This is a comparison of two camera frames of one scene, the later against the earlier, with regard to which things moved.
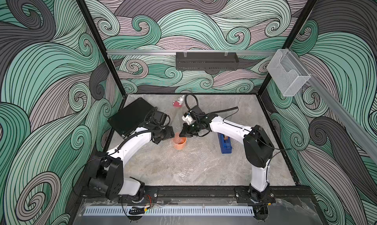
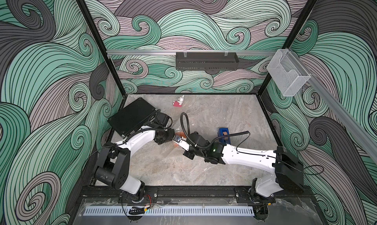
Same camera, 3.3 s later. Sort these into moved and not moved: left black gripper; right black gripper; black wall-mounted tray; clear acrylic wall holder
Moved: right black gripper
Not moved: left black gripper; black wall-mounted tray; clear acrylic wall holder
